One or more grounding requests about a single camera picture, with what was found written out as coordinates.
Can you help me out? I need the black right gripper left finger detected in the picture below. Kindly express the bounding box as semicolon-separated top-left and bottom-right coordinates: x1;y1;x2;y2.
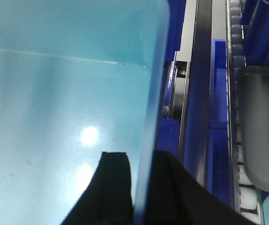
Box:
62;152;133;225

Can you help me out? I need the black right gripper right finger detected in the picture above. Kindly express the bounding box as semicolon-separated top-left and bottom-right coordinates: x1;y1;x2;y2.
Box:
144;150;252;225

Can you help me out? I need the light blue plastic bin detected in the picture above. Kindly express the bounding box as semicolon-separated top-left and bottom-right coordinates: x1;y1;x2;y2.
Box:
0;0;170;225

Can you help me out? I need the white roller conveyor track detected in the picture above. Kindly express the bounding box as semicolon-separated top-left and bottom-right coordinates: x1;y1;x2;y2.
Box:
226;0;264;225

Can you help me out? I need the grey rounded gripper part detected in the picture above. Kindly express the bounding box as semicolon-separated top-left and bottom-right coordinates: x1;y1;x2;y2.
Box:
237;66;269;192

